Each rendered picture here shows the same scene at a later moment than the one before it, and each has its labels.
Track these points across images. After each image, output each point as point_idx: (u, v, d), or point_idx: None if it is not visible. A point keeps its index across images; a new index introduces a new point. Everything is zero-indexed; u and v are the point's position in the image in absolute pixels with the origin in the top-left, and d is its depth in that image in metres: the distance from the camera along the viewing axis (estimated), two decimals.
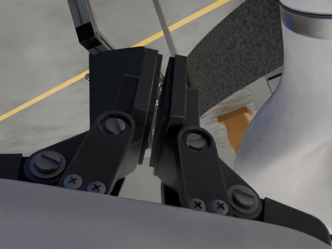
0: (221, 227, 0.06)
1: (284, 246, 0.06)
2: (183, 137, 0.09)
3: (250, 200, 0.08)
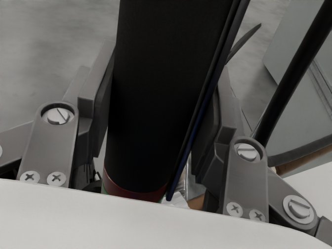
0: (221, 227, 0.06)
1: (284, 246, 0.06)
2: (236, 145, 0.10)
3: (306, 211, 0.09)
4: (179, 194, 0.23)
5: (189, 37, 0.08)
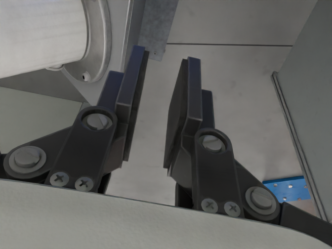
0: (221, 227, 0.06)
1: (284, 246, 0.06)
2: (200, 139, 0.10)
3: (269, 202, 0.09)
4: None
5: None
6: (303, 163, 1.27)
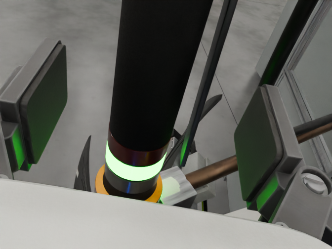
0: (221, 227, 0.06)
1: (284, 246, 0.06)
2: (305, 175, 0.09)
3: None
4: (177, 168, 0.24)
5: None
6: None
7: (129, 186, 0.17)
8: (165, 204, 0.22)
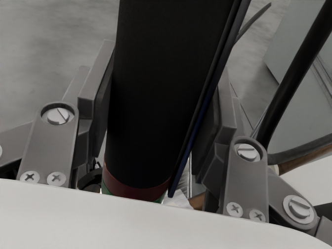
0: (221, 227, 0.06)
1: (284, 246, 0.06)
2: (236, 145, 0.10)
3: (306, 211, 0.09)
4: (180, 192, 0.22)
5: (194, 21, 0.08)
6: None
7: None
8: None
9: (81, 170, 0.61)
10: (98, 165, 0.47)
